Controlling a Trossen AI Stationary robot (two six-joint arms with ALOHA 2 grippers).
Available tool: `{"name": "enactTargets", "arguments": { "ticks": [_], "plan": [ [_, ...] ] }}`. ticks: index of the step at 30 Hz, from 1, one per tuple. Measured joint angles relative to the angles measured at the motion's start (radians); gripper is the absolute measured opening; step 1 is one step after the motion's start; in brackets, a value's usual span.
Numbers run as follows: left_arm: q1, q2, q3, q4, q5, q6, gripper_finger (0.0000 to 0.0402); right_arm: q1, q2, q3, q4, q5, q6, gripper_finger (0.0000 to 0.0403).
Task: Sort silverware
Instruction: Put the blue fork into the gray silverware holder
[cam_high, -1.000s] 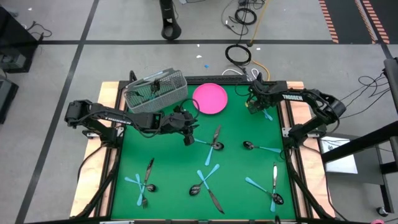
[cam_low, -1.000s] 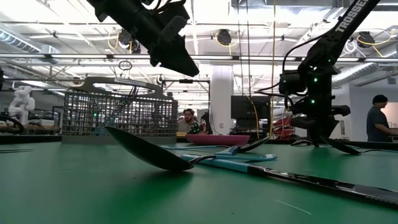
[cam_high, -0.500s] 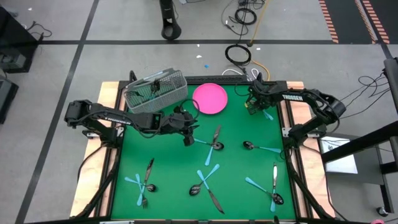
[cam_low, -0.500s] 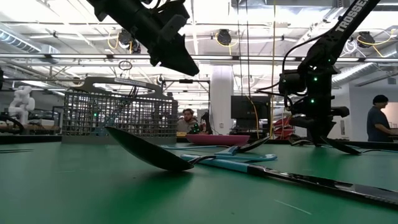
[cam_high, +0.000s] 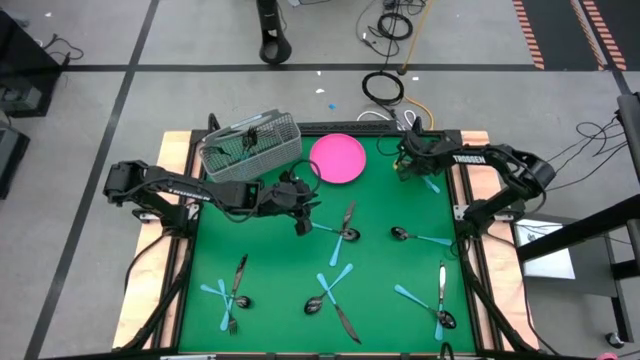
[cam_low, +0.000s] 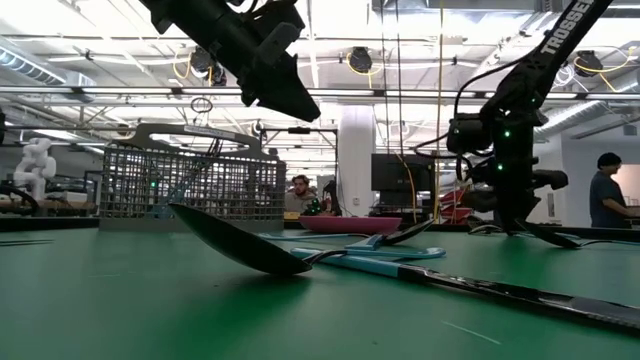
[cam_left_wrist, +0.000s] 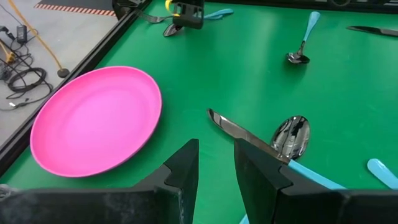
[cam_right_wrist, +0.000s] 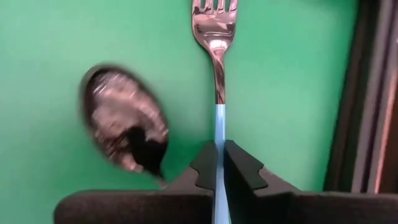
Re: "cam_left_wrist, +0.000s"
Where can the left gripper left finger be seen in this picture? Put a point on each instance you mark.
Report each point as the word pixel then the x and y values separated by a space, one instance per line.
pixel 93 207

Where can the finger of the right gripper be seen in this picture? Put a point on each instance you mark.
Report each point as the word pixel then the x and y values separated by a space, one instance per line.
pixel 180 14
pixel 196 14

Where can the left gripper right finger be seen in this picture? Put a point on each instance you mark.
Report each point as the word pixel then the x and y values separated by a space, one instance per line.
pixel 311 207

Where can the pink plastic plate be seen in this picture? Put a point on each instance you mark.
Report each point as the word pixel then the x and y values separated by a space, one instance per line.
pixel 93 121

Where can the striped-edge black floor mat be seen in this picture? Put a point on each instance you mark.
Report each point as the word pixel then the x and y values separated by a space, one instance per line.
pixel 77 2

